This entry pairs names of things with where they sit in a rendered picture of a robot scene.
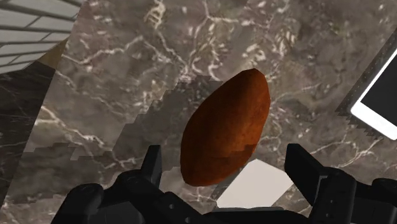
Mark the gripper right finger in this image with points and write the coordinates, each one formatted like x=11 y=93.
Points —
x=332 y=189

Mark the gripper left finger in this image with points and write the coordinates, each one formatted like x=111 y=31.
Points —
x=145 y=192

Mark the white tablet with black screen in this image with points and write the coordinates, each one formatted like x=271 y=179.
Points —
x=381 y=102

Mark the brown oval potato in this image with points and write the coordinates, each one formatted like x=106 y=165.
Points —
x=225 y=127

